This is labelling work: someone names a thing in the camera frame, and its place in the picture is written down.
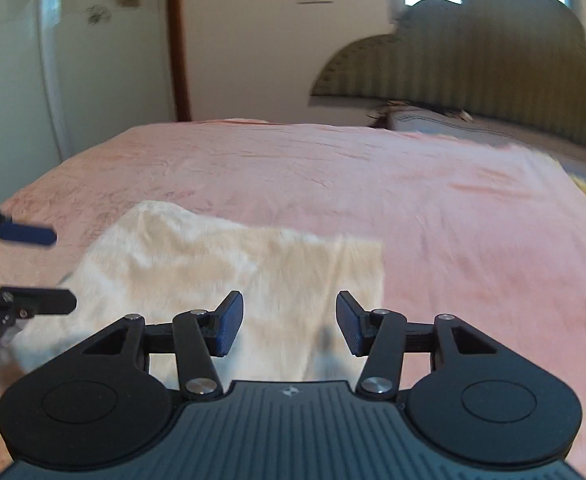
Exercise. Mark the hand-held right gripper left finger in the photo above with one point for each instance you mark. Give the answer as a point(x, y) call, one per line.
point(230, 325)

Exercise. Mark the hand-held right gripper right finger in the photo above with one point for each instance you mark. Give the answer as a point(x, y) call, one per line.
point(350, 327)

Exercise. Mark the brown wooden door frame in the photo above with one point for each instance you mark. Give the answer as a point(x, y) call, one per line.
point(178, 35)

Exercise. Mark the cream white blanket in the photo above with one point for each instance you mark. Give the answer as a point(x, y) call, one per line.
point(223, 270)

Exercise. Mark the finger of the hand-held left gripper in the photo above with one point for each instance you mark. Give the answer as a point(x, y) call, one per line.
point(43, 301)
point(28, 235)

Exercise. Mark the grey pillow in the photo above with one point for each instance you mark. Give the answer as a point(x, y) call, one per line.
point(448, 122)

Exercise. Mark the olive striped padded headboard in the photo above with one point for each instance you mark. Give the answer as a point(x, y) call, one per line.
point(473, 60)

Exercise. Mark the white charger plug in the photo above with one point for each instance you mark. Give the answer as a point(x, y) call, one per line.
point(466, 115)

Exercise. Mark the pink blanket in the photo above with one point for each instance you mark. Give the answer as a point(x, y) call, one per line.
point(373, 185)

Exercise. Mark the white floral wardrobe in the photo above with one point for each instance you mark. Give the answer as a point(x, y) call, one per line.
point(13, 85)

